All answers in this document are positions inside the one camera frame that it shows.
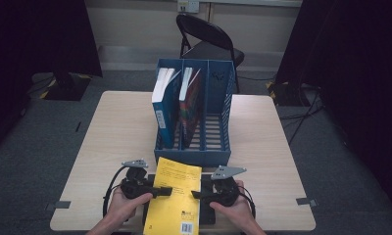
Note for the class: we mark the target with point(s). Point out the person's right hand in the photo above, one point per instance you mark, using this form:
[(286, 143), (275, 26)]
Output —
[(238, 212)]

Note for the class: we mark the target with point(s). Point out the black curtain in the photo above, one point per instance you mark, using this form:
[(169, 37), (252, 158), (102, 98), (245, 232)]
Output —
[(364, 65), (37, 32)]

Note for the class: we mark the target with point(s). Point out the blue cover book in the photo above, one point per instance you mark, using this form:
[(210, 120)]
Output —
[(164, 114)]

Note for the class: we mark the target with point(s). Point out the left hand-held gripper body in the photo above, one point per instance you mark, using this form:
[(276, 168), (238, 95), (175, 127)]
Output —
[(137, 186)]

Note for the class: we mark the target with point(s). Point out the black folding chair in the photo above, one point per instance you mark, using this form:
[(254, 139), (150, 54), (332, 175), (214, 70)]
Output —
[(210, 32)]

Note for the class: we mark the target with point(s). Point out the black stand base yellow stripes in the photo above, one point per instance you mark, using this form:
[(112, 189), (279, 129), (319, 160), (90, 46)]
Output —
[(288, 94), (66, 88)]

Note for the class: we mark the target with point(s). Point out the small black floor strip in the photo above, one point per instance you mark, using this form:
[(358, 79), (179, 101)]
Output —
[(78, 126)]

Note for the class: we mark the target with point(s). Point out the grey tape strip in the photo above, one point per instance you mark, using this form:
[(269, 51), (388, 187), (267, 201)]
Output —
[(305, 201), (61, 205)]

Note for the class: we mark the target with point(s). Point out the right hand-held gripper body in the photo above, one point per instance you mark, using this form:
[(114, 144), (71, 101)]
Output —
[(225, 192)]

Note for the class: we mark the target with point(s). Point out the person's left hand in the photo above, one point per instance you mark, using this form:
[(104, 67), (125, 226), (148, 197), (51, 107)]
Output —
[(125, 209)]

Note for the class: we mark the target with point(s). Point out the blue plastic file rack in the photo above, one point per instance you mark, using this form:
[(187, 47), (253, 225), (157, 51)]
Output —
[(217, 130)]

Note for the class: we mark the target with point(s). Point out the yellow cover book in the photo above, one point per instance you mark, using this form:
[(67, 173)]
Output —
[(174, 212)]

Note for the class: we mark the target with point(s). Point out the illustrated red and blue book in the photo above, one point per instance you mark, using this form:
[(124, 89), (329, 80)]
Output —
[(190, 111)]

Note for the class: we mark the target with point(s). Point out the white wall socket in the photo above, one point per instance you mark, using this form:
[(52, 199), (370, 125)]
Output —
[(188, 6)]

